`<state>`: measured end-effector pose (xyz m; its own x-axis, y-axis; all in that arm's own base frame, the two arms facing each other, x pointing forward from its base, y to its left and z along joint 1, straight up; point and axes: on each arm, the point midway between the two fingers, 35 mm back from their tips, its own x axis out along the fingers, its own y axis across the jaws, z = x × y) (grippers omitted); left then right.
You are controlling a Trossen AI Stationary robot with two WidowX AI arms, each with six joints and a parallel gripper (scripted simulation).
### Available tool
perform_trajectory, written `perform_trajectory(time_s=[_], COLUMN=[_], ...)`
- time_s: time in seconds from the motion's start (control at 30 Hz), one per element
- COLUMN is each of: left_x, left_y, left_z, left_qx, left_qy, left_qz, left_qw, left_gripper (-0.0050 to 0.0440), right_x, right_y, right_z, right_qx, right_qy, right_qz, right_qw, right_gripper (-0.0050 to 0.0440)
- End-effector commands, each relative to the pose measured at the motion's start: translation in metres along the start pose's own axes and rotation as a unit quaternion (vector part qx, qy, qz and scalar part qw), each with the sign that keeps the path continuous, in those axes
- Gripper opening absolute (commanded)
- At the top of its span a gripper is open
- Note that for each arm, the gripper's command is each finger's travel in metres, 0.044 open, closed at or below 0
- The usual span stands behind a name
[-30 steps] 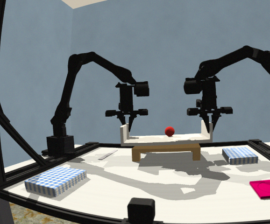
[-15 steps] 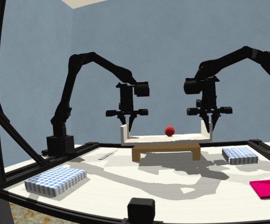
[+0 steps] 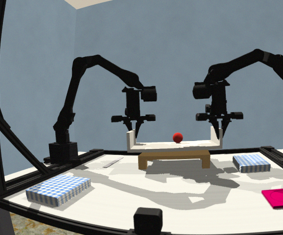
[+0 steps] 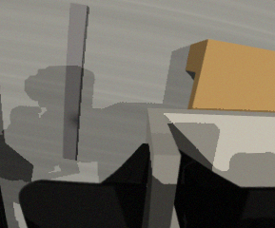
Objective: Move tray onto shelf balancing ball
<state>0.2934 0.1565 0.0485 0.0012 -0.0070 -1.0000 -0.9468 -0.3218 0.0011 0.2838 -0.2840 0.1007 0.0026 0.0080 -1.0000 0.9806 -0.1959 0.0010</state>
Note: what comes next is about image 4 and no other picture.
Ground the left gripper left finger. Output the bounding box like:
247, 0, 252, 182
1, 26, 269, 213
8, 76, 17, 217
18, 143, 149, 228

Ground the white tray with raised ends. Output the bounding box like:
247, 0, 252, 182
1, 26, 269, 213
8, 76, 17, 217
142, 108, 275, 228

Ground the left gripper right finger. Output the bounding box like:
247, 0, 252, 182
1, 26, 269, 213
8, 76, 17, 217
174, 149, 275, 228

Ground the tan low wooden shelf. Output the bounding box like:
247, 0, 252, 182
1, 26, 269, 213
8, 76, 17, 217
186, 39, 275, 113

